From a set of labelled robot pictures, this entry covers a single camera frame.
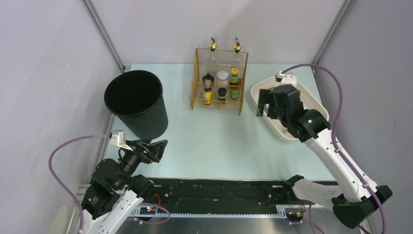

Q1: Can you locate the small black lid spice jar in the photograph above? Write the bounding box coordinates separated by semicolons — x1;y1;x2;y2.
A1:
218;87;227;106

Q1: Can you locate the oil bottle with brown liquid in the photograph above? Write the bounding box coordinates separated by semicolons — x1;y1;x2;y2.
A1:
232;38;243;67

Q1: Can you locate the silver lid spice jar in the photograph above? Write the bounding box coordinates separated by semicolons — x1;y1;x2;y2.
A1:
217;71;229;89

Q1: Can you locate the small yellow label bottle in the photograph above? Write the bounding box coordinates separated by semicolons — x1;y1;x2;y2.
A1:
203;79;212;105

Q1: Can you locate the clear glass oil bottle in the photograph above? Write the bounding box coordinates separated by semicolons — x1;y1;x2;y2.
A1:
208;38;217;65

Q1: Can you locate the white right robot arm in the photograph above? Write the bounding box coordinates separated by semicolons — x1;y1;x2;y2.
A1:
257;84;393;229

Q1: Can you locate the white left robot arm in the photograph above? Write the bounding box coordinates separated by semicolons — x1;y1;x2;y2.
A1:
79;131;269;234

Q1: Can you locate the white plastic basin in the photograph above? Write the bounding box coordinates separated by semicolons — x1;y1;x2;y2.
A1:
250;76;330;142

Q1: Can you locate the black plastic trash bin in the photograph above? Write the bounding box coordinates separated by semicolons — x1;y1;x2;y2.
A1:
104;70;169;140

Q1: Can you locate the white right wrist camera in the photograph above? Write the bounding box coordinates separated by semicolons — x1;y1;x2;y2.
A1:
275;71;297;87

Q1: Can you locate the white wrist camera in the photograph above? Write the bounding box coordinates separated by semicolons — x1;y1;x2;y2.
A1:
275;71;297;87
109;130;133;151

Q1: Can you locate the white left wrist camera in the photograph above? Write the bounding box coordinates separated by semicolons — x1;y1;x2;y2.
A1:
109;130;133;151

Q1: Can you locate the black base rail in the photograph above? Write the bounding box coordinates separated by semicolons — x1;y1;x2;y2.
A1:
143;178;302;215

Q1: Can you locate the yellow wire basket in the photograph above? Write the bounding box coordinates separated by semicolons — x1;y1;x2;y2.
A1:
189;48;249;115

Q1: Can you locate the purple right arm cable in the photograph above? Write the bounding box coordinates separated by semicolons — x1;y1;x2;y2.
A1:
279;63;388;234

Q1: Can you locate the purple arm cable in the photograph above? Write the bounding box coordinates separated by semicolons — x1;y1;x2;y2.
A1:
279;63;388;234
48;135;111;232

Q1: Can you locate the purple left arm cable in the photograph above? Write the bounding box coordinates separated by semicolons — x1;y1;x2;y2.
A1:
48;135;111;232

